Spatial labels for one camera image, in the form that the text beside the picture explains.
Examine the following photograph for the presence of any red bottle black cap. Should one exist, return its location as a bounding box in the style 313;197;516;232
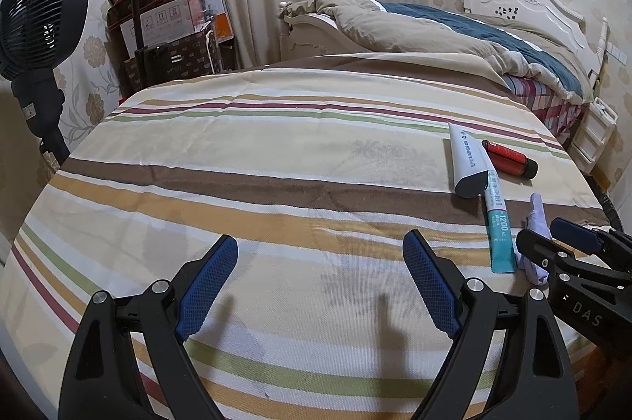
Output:
482;140;539;180

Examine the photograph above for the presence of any white tube dark cap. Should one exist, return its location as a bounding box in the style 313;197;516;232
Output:
449;123;489;199

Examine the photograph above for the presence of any black trash bin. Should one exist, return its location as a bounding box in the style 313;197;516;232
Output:
587;175;623;231

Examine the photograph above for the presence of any white drawer unit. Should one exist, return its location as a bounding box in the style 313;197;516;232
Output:
568;97;618;174

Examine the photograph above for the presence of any plaid bed sheet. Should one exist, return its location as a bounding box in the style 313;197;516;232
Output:
502;75;586;145

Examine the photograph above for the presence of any striped bed sheet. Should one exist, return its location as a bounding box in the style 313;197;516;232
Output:
1;53;606;419

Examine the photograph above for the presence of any white headboard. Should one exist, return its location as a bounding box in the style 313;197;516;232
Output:
464;0;609;88

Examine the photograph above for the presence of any beige blue duvet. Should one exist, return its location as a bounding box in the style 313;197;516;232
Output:
278;0;593;105

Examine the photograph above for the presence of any white bed footboard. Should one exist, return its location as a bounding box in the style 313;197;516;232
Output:
278;2;365;61

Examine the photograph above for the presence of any dark wicker basket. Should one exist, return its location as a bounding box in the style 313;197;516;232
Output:
119;26;224;95

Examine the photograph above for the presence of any cardboard box with labels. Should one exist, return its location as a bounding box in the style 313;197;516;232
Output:
118;0;206;56

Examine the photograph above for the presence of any dark blue fan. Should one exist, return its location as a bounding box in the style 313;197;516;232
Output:
1;0;89;165

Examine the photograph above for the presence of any orange white box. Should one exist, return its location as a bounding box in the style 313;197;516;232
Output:
200;0;233;44

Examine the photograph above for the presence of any white wall switch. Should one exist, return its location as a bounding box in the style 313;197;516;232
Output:
606;41;628;66

